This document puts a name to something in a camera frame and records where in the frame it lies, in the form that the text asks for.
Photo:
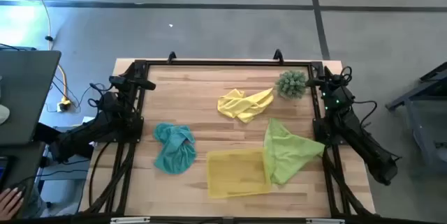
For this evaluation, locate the black metal table frame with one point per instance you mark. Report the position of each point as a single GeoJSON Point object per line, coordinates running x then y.
{"type": "Point", "coordinates": [227, 63]}

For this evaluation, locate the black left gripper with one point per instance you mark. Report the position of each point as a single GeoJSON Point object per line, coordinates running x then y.
{"type": "Point", "coordinates": [124, 82]}

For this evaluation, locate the white round object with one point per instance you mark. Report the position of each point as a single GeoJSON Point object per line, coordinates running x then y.
{"type": "Point", "coordinates": [3, 114]}

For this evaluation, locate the blue-grey metal cart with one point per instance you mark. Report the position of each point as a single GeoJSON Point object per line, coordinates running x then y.
{"type": "Point", "coordinates": [420, 133]}

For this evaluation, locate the person's hand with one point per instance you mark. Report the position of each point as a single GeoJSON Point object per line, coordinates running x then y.
{"type": "Point", "coordinates": [8, 204]}

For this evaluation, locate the yellow microfiber towel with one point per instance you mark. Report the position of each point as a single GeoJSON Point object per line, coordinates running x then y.
{"type": "Point", "coordinates": [241, 107]}

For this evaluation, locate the teal microfiber towel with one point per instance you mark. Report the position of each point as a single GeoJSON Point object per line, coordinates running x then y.
{"type": "Point", "coordinates": [174, 150]}

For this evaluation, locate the black desk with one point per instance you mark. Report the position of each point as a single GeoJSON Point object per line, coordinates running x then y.
{"type": "Point", "coordinates": [21, 168]}

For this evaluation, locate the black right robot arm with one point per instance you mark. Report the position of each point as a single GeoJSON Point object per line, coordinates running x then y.
{"type": "Point", "coordinates": [363, 147]}

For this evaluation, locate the yellow translucent plastic basket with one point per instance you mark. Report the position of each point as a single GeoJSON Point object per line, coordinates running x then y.
{"type": "Point", "coordinates": [234, 175]}

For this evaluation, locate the black clamp bracket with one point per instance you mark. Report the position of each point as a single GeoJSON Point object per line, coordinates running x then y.
{"type": "Point", "coordinates": [278, 56]}
{"type": "Point", "coordinates": [172, 57]}

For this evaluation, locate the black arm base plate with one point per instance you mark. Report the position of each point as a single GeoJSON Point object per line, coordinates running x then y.
{"type": "Point", "coordinates": [136, 136]}
{"type": "Point", "coordinates": [319, 133]}

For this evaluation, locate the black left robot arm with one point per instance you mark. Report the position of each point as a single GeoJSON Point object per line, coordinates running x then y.
{"type": "Point", "coordinates": [87, 133]}

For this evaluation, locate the silver edge bracket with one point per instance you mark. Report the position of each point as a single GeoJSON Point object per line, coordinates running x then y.
{"type": "Point", "coordinates": [324, 221]}
{"type": "Point", "coordinates": [129, 220]}

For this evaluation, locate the green spiky plant ball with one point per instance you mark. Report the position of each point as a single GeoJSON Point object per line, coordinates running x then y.
{"type": "Point", "coordinates": [291, 84]}

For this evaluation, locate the grey desk top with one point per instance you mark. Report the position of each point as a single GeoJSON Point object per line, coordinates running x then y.
{"type": "Point", "coordinates": [28, 95]}

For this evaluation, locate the yellow power plug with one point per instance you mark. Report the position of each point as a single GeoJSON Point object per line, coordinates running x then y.
{"type": "Point", "coordinates": [64, 104]}

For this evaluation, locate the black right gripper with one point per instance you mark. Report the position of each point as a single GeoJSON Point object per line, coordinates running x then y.
{"type": "Point", "coordinates": [335, 84]}

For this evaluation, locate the black computer mouse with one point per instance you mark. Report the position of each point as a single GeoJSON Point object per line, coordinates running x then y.
{"type": "Point", "coordinates": [19, 190]}

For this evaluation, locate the light grey cabinet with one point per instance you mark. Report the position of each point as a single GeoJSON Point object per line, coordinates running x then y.
{"type": "Point", "coordinates": [66, 178]}

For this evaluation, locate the lime green microfiber towel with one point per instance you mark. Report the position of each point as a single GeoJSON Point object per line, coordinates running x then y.
{"type": "Point", "coordinates": [286, 150]}

